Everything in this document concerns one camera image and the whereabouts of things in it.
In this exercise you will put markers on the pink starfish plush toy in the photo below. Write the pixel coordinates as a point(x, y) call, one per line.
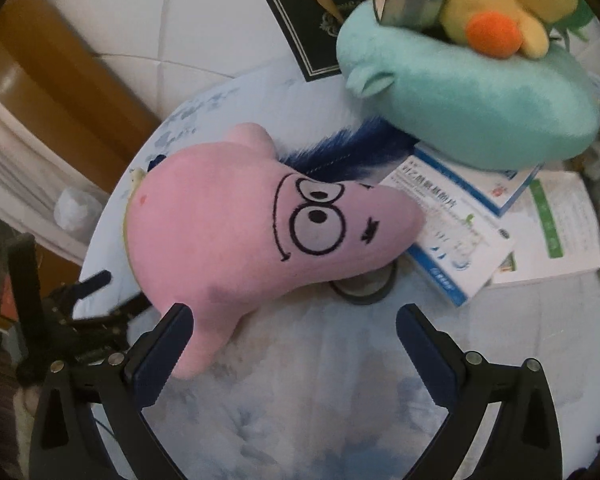
point(205, 230)

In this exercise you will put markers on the green white paper box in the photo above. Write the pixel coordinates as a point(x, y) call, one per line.
point(565, 230)

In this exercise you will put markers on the wooden door frame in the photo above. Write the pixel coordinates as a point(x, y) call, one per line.
point(55, 60)

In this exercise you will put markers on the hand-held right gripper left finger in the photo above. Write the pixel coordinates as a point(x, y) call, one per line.
point(162, 355)

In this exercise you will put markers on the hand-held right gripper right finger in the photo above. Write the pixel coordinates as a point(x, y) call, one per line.
point(430, 355)

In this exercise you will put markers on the white plastic bag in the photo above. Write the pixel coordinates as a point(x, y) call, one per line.
point(72, 207)

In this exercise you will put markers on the blue printed medicine box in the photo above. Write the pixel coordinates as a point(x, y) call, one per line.
point(460, 180)

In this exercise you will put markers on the white blue medicine box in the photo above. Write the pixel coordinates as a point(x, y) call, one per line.
point(460, 260)

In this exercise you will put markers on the blue furry tail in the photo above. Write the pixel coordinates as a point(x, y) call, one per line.
point(350, 145)

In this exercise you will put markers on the dark tape roll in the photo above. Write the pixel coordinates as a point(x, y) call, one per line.
point(380, 291)

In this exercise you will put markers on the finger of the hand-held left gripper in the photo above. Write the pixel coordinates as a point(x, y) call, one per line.
point(95, 280)
point(130, 306)

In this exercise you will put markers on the white curtain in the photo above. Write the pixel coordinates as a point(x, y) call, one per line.
point(10, 145)

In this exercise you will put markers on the blue floral tablecloth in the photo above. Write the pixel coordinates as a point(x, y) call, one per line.
point(305, 385)

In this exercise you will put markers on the teal plush pillow toy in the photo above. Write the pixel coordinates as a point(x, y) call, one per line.
point(480, 105)

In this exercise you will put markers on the green frog plush toy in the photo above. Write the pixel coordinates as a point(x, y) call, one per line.
point(575, 25)

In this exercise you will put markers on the black gift bag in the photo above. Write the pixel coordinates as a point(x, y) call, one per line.
point(300, 20)

